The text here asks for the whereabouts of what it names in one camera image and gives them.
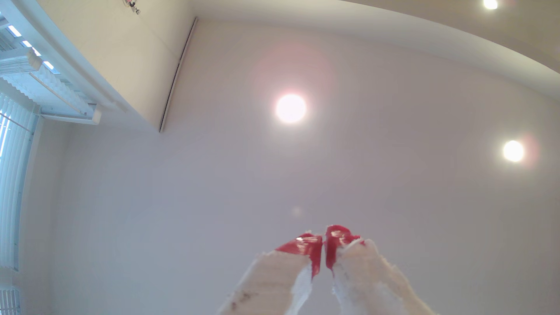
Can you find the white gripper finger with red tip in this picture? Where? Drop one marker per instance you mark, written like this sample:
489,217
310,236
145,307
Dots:
271,280
367,280

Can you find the round ceiling light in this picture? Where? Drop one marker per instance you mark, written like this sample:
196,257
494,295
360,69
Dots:
291,108
490,4
513,151

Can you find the dark ceiling track strip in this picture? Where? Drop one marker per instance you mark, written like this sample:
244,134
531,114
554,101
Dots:
177,76

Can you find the white vertical window blinds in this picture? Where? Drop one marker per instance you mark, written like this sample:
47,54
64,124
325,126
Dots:
11,183

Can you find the small ceiling fixture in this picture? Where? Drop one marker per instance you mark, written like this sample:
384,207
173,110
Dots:
132,5

